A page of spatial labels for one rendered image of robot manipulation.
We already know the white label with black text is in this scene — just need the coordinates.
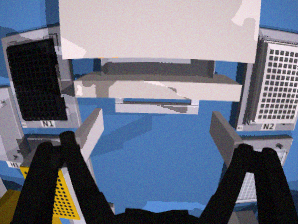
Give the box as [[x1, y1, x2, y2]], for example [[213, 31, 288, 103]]
[[6, 161, 22, 169]]

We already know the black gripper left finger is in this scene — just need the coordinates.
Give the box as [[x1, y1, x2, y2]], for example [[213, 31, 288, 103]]
[[10, 108, 120, 224]]

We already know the blue open-top bin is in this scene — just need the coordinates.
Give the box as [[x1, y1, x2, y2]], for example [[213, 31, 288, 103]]
[[292, 194, 298, 216]]

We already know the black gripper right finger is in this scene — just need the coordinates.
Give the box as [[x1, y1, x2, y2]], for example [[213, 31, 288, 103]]
[[196, 111, 298, 224]]

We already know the yellow open-top bin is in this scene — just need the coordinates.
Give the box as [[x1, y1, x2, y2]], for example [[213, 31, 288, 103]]
[[0, 189, 62, 224]]

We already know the blue bench mat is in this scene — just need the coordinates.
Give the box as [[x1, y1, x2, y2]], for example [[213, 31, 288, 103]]
[[0, 0, 298, 218]]

